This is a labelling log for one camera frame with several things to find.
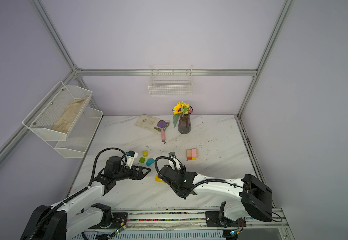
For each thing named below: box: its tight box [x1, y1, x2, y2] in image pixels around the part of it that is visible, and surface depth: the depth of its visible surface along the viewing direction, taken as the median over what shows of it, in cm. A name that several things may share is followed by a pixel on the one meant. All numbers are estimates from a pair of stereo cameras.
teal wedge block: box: [145, 158, 155, 167], surface depth 96 cm
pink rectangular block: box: [191, 148, 197, 158], surface depth 97 cm
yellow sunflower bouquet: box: [172, 101, 193, 129], surface depth 93 cm
